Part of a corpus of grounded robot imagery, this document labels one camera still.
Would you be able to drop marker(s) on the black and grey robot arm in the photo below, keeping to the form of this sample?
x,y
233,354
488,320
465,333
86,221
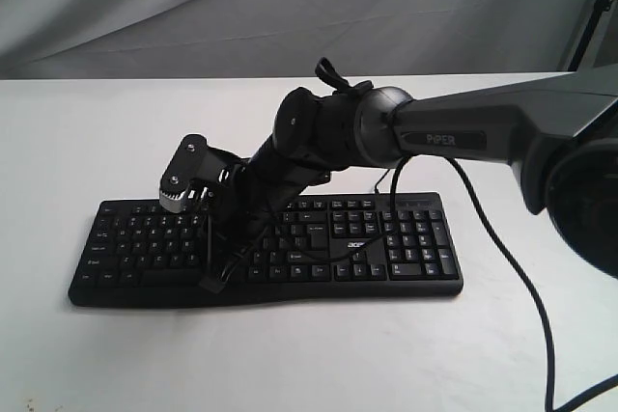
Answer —
x,y
558,135

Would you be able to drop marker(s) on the black tripod stand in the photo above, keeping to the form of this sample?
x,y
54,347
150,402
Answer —
x,y
580,40

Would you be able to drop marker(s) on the grey backdrop cloth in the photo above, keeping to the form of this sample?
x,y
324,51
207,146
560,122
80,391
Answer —
x,y
271,38

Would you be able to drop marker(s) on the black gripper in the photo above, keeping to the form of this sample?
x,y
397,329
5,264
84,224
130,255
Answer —
x,y
256,188

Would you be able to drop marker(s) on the black acer keyboard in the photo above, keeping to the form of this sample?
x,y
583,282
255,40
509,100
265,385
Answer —
x,y
331,247

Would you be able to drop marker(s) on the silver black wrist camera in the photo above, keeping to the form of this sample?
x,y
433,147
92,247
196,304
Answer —
x,y
197,173

